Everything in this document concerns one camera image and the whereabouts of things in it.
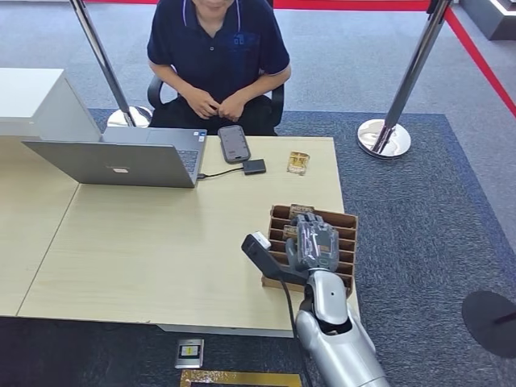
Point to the brown slotted card holder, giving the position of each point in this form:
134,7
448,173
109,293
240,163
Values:
348,235

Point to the person's left forearm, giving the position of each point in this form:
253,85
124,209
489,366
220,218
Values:
265,83

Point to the gold floor frame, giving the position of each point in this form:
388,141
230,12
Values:
241,379

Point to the dark blue carpet mat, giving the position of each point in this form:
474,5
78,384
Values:
403,213

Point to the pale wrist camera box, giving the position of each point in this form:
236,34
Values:
262,240

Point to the person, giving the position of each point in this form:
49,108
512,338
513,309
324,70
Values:
219,53

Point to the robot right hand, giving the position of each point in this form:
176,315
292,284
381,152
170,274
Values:
318,245

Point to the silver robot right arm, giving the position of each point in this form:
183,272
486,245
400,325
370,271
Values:
339,342

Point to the silver floor socket box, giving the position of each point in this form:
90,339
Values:
189,353

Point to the person's left hand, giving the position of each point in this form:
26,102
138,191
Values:
231,108

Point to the grey laptop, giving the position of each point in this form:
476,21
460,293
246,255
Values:
121,160

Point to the person's right hand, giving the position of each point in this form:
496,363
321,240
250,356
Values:
201,104

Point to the black usb hub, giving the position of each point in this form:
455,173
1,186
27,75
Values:
254,167

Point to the person's right forearm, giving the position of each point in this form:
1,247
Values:
171,83

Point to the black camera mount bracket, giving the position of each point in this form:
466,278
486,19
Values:
265,264

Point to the chrome stanchion post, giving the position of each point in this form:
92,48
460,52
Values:
411,75
100,53

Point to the white cabinet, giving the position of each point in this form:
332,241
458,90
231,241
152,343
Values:
32,96

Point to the dark smartphone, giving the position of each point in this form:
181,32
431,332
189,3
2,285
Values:
234,144

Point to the grey display plinth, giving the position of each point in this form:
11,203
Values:
487,18

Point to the red barrier belt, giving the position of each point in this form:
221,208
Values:
342,5
480,61

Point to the gold printed card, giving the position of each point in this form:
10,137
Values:
301,209
298,163
289,232

